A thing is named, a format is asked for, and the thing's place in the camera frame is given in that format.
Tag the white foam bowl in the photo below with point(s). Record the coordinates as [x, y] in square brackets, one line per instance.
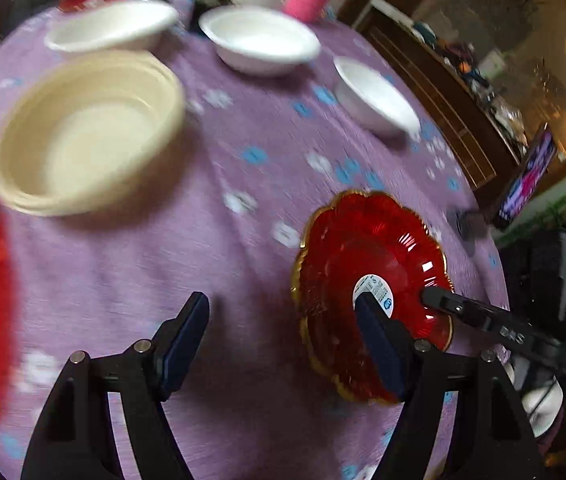
[373, 92]
[113, 22]
[258, 40]

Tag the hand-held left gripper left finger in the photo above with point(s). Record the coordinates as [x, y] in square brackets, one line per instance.
[185, 345]

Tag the white rounded object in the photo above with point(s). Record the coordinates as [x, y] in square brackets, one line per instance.
[543, 405]

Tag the red glass plate gold rim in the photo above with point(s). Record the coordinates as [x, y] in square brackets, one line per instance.
[343, 260]

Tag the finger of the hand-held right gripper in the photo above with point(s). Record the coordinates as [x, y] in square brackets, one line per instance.
[460, 307]

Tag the black appliance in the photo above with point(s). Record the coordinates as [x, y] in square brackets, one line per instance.
[558, 265]

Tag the television screen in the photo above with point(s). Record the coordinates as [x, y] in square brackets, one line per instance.
[528, 180]

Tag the purple floral tablecloth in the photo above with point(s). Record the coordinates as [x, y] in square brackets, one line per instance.
[163, 250]

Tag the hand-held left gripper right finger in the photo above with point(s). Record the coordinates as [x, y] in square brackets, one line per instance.
[380, 350]

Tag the wooden cabinet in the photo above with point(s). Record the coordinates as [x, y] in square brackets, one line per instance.
[443, 90]

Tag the beige plastic bowl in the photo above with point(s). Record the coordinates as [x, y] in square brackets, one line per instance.
[88, 140]

